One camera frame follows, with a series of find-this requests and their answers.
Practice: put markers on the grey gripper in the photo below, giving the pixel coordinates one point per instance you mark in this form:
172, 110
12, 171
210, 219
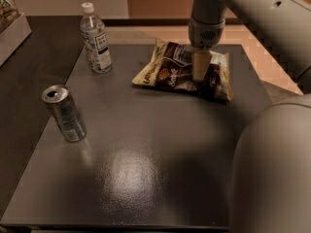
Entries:
205, 34

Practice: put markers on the brown chip bag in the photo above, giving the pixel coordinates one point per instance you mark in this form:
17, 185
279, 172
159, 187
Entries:
170, 69

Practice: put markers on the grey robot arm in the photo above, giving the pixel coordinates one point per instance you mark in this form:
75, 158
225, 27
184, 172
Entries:
271, 170

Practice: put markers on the clear plastic water bottle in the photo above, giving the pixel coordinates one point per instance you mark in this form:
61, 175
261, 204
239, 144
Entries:
94, 36

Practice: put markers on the silver drink can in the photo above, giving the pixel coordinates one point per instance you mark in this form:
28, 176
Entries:
61, 105

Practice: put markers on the white box with snacks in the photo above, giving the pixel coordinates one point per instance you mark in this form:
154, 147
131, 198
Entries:
14, 29

